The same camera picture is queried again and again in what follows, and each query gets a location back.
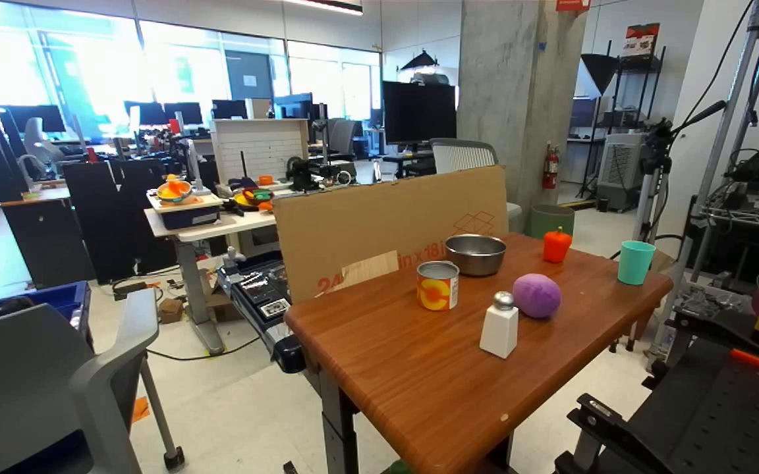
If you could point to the white salt shaker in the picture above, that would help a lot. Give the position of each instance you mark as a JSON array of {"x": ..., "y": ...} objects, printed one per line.
[{"x": 498, "y": 333}]

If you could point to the brown cardboard panel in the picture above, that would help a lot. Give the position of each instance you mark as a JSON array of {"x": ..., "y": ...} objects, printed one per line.
[{"x": 353, "y": 228}]

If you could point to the open tin can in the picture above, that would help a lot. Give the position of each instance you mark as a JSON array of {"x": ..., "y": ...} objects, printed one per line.
[{"x": 439, "y": 288}]

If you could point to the black wheeled device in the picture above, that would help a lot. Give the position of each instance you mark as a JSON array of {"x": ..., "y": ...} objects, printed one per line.
[{"x": 318, "y": 172}]

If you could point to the steel bowl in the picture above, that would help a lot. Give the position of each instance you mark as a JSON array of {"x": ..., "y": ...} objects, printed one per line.
[{"x": 476, "y": 255}]

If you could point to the white office chair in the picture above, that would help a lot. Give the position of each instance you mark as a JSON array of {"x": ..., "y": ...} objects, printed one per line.
[{"x": 463, "y": 159}]

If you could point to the large black monitor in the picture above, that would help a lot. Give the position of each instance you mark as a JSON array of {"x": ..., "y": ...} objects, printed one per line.
[{"x": 421, "y": 111}]

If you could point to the pile of colourful toy food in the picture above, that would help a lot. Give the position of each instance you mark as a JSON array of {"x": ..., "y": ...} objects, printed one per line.
[{"x": 251, "y": 195}]

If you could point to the white board panel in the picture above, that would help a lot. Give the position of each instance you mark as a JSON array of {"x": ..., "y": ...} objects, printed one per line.
[{"x": 261, "y": 149}]

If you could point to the computer monitor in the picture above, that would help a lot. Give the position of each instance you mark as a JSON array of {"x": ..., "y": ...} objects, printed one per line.
[
  {"x": 228, "y": 108},
  {"x": 185, "y": 111},
  {"x": 145, "y": 111},
  {"x": 293, "y": 107}
]

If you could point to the purple ball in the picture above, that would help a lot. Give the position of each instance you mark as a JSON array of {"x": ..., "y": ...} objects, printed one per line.
[{"x": 535, "y": 295}]

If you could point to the white desk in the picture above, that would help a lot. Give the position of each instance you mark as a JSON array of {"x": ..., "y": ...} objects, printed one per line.
[{"x": 212, "y": 229}]

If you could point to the orange toy bell pepper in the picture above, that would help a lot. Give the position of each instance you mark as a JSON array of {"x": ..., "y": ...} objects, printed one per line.
[{"x": 556, "y": 249}]

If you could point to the red fire extinguisher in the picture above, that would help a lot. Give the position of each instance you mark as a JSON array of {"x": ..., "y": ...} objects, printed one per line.
[{"x": 551, "y": 170}]

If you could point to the tray with orange toy food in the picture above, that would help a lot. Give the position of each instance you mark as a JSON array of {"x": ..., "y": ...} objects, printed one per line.
[{"x": 174, "y": 190}]

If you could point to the teal plastic cup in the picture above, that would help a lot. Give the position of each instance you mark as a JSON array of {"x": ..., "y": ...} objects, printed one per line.
[{"x": 637, "y": 263}]

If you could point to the black cabinet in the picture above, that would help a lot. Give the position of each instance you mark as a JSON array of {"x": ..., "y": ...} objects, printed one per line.
[{"x": 117, "y": 219}]

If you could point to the light grey plastic chair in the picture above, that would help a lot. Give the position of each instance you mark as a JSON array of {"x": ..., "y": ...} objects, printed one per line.
[{"x": 119, "y": 350}]

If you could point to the black shelf rack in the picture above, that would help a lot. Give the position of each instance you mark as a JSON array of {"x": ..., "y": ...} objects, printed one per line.
[{"x": 625, "y": 87}]

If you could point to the blue plastic bin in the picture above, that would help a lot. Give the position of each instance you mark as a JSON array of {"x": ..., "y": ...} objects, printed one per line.
[{"x": 52, "y": 303}]

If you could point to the metal equipment rack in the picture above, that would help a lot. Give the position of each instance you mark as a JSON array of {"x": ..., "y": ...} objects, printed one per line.
[{"x": 750, "y": 211}]

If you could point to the black perforated breadboard base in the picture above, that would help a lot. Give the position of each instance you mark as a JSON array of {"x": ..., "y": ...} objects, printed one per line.
[{"x": 713, "y": 412}]

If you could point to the black table leg frame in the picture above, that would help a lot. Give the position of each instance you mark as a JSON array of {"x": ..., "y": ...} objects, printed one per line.
[{"x": 341, "y": 425}]

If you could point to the black camera on light stand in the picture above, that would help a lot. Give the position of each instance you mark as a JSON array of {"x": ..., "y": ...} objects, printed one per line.
[{"x": 658, "y": 149}]

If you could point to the red wall sign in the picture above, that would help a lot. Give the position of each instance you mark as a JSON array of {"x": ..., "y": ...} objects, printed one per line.
[{"x": 642, "y": 41}]

